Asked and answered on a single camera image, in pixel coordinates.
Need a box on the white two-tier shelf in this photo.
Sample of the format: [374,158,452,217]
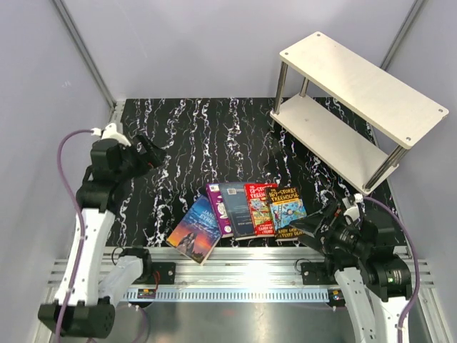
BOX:
[271,31,449,194]

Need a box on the purple paperback book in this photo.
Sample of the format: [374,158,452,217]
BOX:
[206,184,233,238]

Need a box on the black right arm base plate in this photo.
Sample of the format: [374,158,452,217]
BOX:
[300,262,336,286]

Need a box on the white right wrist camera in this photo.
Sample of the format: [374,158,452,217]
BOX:
[341,193,363,224]

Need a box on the black marble pattern mat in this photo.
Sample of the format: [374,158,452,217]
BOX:
[87,96,408,248]

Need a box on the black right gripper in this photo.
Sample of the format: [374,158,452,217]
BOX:
[289,200,371,257]

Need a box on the dark blue book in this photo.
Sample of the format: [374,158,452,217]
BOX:
[219,182,256,241]

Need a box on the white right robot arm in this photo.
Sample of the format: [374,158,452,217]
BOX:
[291,194,421,342]

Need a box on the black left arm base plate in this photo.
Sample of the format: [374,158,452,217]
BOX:
[148,262,176,285]

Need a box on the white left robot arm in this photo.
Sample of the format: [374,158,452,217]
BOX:
[38,134,166,342]

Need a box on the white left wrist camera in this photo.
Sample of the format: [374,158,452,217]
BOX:
[90,123,131,146]

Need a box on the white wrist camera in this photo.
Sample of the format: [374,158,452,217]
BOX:
[341,193,363,224]
[90,123,131,146]

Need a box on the aluminium frame rail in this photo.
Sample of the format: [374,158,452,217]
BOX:
[34,246,447,343]

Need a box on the Jane Eyre book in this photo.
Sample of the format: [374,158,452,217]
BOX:
[166,195,221,265]

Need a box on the red 13-Storey Treehouse book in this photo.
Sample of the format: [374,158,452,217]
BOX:
[244,183,278,237]

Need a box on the yellow 169-Storey Treehouse book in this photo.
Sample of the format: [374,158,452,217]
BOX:
[266,187,307,242]

